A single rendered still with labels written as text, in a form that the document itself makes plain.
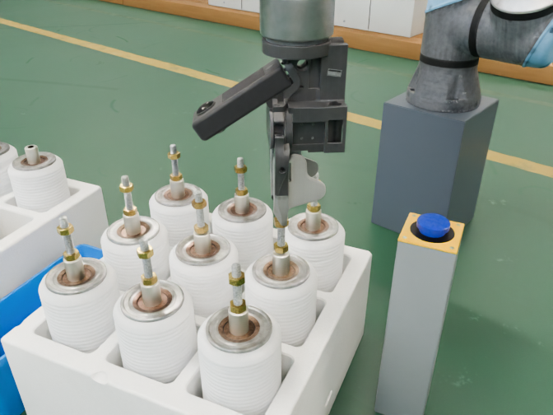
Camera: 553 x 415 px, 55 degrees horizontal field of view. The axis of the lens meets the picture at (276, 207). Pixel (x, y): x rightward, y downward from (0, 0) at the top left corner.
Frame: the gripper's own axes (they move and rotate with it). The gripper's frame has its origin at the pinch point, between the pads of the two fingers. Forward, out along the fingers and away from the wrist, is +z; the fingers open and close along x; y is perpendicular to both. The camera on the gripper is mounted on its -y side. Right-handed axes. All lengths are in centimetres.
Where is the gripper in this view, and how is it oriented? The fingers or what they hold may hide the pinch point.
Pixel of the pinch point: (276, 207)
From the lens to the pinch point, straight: 64.3
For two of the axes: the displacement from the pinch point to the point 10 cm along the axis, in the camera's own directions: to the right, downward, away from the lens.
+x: -0.8, -5.0, 8.6
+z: 0.0, 8.6, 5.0
